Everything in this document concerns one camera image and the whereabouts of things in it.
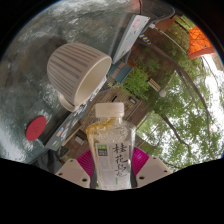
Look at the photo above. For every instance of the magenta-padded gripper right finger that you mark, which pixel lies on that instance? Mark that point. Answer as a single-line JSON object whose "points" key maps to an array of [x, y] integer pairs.
{"points": [[155, 168]]}

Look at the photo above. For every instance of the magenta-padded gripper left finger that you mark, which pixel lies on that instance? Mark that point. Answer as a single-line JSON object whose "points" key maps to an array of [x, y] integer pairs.
{"points": [[74, 171]]}

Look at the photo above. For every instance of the clear white-capped drink bottle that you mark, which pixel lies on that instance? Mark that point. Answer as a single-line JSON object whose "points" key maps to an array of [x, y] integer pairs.
{"points": [[111, 160]]}

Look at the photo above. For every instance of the black laptop with stickers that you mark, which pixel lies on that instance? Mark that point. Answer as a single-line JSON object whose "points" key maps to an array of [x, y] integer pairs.
{"points": [[65, 128]]}

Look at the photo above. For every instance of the flat round red coaster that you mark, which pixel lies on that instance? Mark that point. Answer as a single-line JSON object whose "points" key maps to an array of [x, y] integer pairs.
{"points": [[36, 128]]}

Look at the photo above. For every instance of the green plant in teal pot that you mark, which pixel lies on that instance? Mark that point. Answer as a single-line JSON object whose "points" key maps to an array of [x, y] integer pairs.
{"points": [[136, 83]]}

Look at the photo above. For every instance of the cream ribbed ceramic cup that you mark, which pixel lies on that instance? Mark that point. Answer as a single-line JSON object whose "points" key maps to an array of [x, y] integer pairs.
{"points": [[71, 68]]}

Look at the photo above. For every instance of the blue yellow striped bollard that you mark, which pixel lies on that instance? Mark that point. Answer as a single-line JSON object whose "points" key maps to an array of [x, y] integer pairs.
{"points": [[145, 38]]}

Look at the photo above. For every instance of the orange canopy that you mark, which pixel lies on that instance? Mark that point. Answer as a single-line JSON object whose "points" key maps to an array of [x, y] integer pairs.
{"points": [[200, 43]]}

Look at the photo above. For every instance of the silver laptop with stickers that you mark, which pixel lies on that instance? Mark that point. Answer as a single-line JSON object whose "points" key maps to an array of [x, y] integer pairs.
{"points": [[131, 36]]}

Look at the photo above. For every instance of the grey wicker chair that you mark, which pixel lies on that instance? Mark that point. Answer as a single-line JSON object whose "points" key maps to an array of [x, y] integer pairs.
{"points": [[158, 11]]}

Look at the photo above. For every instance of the globe-topped lamp post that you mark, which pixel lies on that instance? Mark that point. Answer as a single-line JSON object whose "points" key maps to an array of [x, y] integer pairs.
{"points": [[156, 87]]}

